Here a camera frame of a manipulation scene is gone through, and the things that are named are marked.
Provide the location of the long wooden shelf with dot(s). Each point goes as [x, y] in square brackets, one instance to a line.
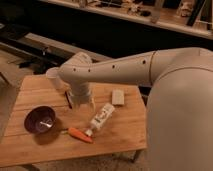
[129, 11]

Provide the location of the dark chocolate bar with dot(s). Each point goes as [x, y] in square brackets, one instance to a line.
[68, 100]

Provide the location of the white paper cup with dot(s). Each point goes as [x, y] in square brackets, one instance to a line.
[52, 74]

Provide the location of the white sponge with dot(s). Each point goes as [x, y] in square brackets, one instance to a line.
[117, 97]

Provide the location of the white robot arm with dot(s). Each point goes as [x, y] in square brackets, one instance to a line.
[179, 106]

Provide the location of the wooden table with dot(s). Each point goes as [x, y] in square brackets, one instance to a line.
[125, 130]

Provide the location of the purple ceramic bowl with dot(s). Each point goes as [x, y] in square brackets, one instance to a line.
[40, 120]

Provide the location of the white plastic bottle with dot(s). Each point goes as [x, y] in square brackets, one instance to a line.
[100, 118]

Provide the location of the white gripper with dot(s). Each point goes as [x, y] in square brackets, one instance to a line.
[80, 93]

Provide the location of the orange carrot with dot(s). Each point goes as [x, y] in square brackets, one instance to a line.
[76, 133]

